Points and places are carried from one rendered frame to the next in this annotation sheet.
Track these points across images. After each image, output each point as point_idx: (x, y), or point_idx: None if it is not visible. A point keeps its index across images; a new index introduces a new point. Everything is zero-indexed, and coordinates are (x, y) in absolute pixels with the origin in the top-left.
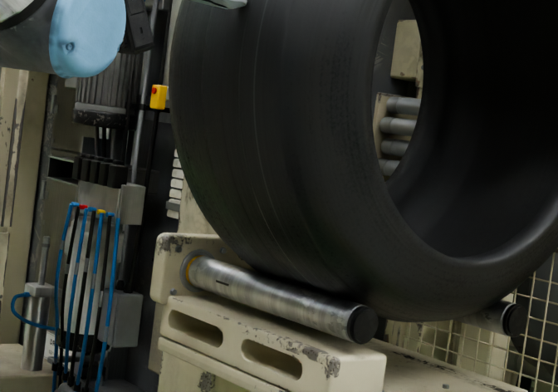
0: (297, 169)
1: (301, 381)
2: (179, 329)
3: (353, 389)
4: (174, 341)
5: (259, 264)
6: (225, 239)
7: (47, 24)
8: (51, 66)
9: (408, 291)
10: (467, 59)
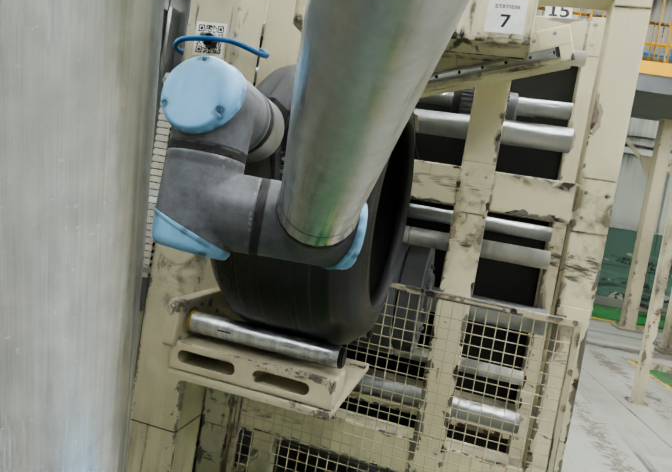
0: (336, 279)
1: (308, 396)
2: (182, 360)
3: (337, 395)
4: (183, 370)
5: (259, 321)
6: (239, 308)
7: (348, 241)
8: (331, 265)
9: (359, 333)
10: None
